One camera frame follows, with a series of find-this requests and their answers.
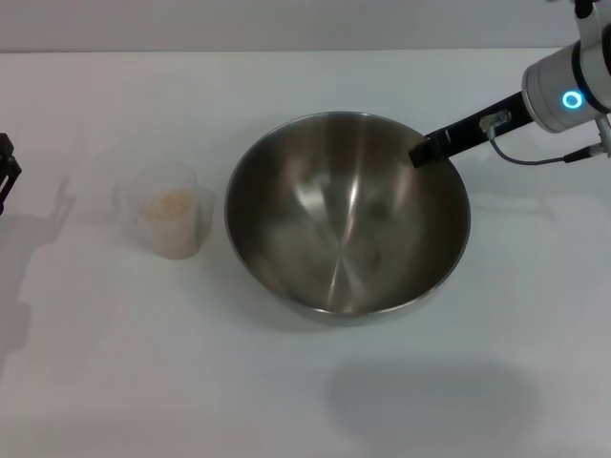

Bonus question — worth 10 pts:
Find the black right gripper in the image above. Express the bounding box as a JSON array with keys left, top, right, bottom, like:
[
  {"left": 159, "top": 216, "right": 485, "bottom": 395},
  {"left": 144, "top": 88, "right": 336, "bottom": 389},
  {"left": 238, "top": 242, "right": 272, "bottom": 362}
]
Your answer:
[{"left": 409, "top": 91, "right": 534, "bottom": 170}]

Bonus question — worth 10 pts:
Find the stainless steel mixing bowl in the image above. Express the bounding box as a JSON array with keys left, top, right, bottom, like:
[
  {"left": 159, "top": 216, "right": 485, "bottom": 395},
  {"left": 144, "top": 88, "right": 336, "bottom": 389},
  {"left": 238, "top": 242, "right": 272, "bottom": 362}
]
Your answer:
[{"left": 223, "top": 110, "right": 473, "bottom": 326}]

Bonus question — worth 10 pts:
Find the clear plastic measuring cup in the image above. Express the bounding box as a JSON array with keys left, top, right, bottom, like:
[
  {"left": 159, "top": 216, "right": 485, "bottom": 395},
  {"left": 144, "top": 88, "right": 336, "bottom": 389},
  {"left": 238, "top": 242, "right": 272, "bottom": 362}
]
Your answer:
[{"left": 112, "top": 161, "right": 216, "bottom": 261}]

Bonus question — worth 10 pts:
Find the grey right gripper cable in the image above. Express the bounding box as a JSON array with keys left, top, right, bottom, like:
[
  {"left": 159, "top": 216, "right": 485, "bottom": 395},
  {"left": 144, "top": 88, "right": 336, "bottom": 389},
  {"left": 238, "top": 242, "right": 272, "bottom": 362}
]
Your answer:
[{"left": 480, "top": 110, "right": 611, "bottom": 166}]

